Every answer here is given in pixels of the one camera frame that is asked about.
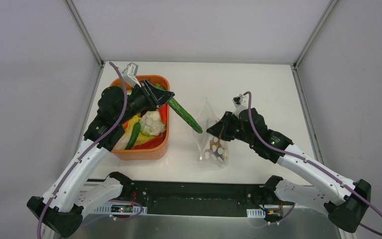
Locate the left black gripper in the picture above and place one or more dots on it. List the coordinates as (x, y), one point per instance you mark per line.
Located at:
(150, 96)

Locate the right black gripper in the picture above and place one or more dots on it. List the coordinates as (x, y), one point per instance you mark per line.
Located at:
(227, 124)

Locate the long green cucumber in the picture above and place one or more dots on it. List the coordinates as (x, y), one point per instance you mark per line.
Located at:
(184, 114)

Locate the clear dotted zip bag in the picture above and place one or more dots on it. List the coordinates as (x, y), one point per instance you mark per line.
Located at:
(212, 151)

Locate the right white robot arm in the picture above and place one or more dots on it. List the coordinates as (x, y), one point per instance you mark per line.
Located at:
(341, 199)

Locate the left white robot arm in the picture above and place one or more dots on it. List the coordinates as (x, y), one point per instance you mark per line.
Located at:
(61, 209)

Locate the orange carrot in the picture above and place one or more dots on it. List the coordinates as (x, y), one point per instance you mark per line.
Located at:
(163, 111)

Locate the green chili pepper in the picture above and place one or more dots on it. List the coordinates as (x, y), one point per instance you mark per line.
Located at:
(134, 135)

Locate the yellow pepper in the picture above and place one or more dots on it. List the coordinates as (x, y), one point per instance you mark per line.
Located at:
(129, 132)

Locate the orange plastic tub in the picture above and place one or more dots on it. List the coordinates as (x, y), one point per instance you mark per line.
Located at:
(156, 148)

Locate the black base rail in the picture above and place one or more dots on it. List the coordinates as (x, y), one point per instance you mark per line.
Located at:
(198, 199)

